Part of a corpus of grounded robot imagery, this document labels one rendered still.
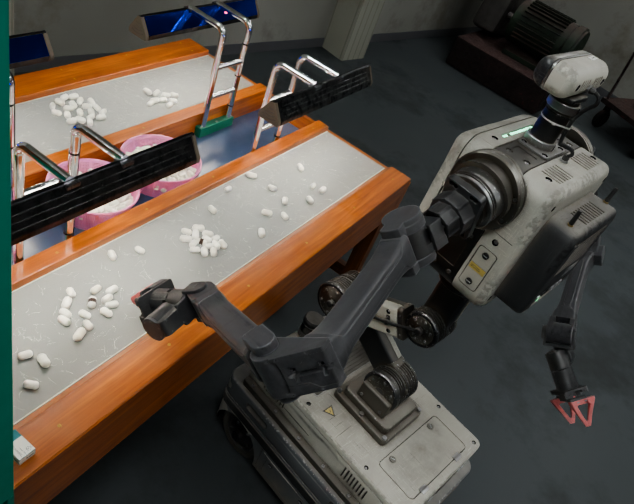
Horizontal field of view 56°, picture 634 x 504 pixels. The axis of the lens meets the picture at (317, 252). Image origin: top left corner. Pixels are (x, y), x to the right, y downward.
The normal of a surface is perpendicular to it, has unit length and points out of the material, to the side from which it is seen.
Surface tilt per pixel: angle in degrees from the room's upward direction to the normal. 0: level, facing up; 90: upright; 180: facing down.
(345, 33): 90
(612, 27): 90
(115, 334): 0
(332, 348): 47
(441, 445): 0
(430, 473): 0
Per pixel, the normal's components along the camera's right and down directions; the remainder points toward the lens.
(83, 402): 0.31, -0.72
